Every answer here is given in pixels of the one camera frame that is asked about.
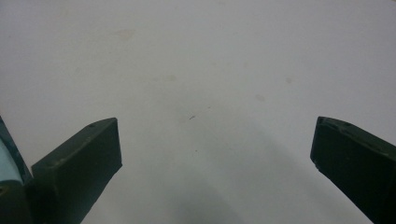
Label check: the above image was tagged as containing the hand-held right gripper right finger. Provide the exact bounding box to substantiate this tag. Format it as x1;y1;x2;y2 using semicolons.
309;116;396;224

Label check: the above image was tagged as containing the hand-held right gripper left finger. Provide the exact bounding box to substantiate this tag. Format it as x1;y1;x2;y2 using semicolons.
31;117;123;224

